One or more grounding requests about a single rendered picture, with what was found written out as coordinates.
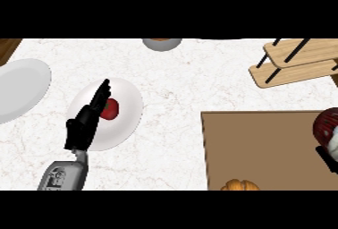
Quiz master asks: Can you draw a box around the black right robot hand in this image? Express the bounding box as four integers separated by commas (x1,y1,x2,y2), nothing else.
314,145,338,175

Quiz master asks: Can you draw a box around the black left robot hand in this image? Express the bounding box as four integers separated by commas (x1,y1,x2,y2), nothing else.
63,78,111,152

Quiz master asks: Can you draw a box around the red-wrapped cupcake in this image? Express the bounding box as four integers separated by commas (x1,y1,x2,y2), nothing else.
311,107,338,164

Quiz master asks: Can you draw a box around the brown tray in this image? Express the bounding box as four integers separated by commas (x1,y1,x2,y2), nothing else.
199,109,338,191

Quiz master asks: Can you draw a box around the wooden tiered shelf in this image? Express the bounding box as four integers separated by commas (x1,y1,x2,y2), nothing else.
246,38,338,89

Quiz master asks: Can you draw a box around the white oval plate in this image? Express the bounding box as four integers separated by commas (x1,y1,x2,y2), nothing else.
66,77,144,152

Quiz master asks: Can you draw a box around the red tomato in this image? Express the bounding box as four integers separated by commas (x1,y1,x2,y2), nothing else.
98,98,120,122

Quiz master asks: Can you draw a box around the white round plate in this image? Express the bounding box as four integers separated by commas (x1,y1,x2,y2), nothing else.
0,57,52,125

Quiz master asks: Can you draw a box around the orange croissant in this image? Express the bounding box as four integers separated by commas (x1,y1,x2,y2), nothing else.
218,178,261,191

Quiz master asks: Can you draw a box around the brown wooden furniture corner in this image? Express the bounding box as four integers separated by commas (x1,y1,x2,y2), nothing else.
0,38,23,67

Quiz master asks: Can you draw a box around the grey bowl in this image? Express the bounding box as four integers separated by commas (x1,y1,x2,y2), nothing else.
141,38,182,53

